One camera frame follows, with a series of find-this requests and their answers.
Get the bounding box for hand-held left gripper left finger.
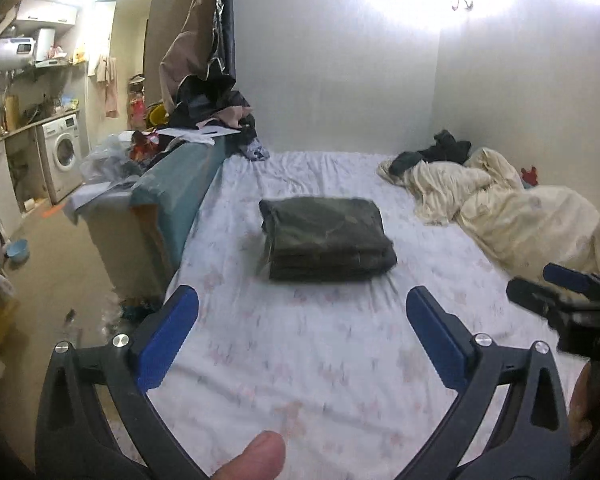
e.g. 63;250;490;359
35;284;212;480

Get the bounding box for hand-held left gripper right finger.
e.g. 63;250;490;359
394;285;572;480

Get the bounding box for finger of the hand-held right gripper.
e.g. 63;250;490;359
506;277;588;321
542;262;600;303

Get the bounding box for dark olive pants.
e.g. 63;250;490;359
258;197;398;282

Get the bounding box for person's right hand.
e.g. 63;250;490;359
566;361;600;445

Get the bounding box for person's left hand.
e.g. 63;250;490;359
212;430;287;480

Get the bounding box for cream blanket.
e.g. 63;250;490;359
377;147;600;295

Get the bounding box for bed with white printed sheet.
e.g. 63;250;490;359
107;149;600;480

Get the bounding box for teal covered bed side board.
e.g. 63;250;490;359
87;139;227;302

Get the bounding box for blue basin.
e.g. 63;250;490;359
4;239;30;264

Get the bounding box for dark clothes heap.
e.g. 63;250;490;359
389;129;473;178

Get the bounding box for clear plastic bag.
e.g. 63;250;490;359
80;135;142;184

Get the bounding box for white paper sheets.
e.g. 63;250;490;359
156;125;242;147

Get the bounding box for patterned dark cloth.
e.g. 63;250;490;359
237;112;272;162

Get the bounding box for white washing machine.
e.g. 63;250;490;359
36;114;89;205

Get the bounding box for kitchen counter cabinet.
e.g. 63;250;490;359
0;110;81;242

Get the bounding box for black cloth pile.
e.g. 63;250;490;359
169;0;253;130

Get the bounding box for pink hanging towel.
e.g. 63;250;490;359
96;55;120;119

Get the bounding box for beige curtain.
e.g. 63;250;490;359
158;0;231;117

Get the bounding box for white water heater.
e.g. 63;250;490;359
0;35;37;74

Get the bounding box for white wall cabinet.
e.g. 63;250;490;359
16;0;79;26

